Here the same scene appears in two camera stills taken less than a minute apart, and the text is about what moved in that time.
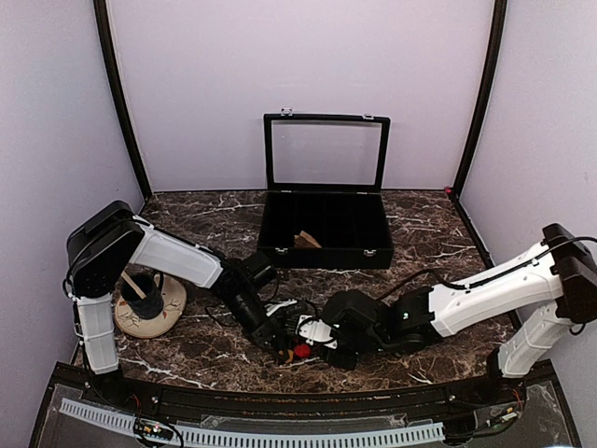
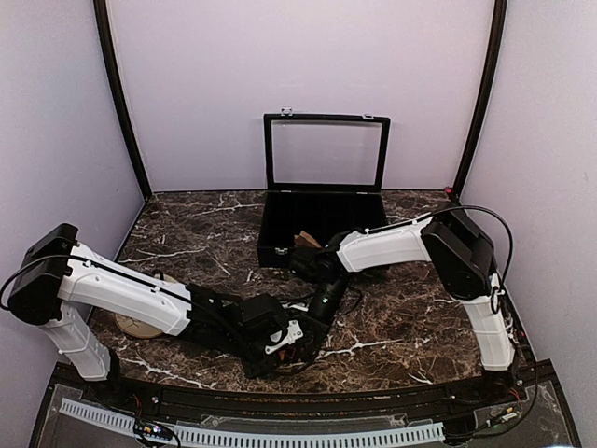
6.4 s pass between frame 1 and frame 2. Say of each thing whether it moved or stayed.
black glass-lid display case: stayed
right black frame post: stayed
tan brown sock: stayed
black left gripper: moved
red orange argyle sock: stayed
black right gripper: moved
